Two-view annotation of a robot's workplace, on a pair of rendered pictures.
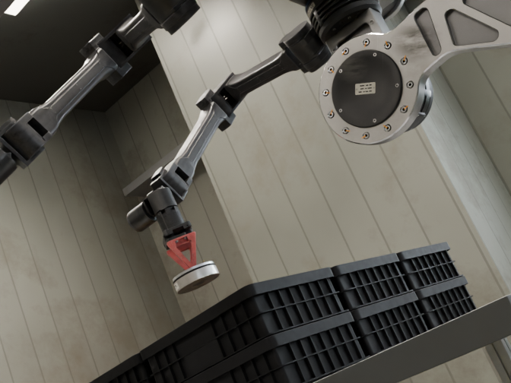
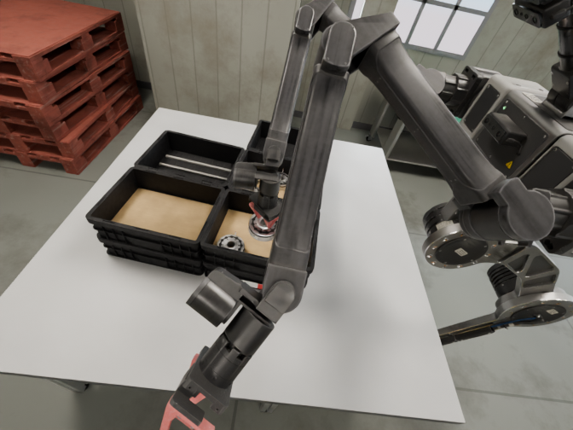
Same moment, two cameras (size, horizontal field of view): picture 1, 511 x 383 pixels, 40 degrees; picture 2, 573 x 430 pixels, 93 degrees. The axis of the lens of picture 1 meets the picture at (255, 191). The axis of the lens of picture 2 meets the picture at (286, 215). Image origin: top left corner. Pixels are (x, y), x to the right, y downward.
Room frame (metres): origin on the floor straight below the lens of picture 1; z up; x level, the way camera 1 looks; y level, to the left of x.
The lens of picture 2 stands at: (1.08, 0.51, 1.71)
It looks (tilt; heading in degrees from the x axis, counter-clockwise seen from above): 47 degrees down; 322
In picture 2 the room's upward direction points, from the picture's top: 14 degrees clockwise
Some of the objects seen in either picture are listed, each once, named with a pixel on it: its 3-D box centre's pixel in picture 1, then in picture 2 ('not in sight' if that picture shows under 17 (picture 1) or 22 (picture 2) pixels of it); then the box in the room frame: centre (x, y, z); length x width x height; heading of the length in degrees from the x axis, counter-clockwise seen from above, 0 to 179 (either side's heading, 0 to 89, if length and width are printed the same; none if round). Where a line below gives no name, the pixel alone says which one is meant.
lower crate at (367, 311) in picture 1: (338, 350); not in sight; (1.86, -0.03, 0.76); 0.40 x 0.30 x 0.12; 52
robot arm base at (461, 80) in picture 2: not in sight; (451, 90); (1.53, -0.35, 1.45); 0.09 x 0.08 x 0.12; 148
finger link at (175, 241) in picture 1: (185, 251); (268, 215); (1.55, 0.20, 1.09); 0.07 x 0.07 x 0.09; 15
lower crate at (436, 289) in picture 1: (397, 328); not in sight; (2.10, -0.21, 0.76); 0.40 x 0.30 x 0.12; 52
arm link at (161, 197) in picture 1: (160, 203); (268, 182); (1.56, 0.21, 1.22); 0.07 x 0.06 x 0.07; 59
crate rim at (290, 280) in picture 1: (236, 314); (265, 227); (1.63, 0.16, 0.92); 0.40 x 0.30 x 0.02; 52
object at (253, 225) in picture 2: (193, 272); (264, 223); (1.56, 0.20, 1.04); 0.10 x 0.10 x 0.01
